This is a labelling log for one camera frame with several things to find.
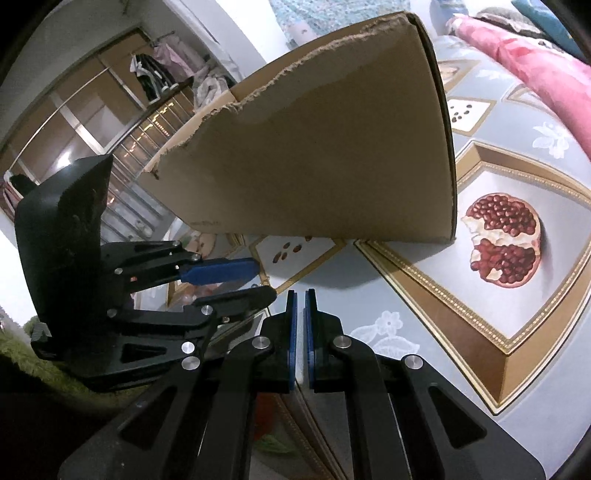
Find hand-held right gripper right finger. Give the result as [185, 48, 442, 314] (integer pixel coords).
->
[304, 288, 544, 480]

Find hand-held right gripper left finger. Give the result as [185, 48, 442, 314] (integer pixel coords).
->
[58, 290, 297, 480]

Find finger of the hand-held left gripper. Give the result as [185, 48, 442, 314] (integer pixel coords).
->
[59, 286, 278, 394]
[99, 239, 258, 294]

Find brown cardboard box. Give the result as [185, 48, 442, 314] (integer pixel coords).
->
[141, 10, 459, 244]

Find wooden sliding wardrobe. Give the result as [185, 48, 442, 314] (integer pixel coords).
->
[0, 28, 195, 217]

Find white crumpled clothes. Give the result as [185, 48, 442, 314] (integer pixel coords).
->
[193, 69, 242, 110]

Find black white hanging garment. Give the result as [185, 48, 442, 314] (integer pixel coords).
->
[130, 52, 182, 101]

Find pink hanging garment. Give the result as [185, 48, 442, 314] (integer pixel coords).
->
[154, 34, 205, 80]

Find white floral standing appliance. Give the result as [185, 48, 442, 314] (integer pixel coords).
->
[284, 21, 319, 47]

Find teal patterned cloth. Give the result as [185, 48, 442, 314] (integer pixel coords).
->
[268, 0, 411, 34]

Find pink blanket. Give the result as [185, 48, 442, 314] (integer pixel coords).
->
[450, 14, 591, 162]

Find blue pillow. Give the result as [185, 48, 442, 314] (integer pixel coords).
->
[510, 0, 587, 61]

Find metal rack with string lights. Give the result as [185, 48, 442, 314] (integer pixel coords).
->
[99, 99, 208, 241]

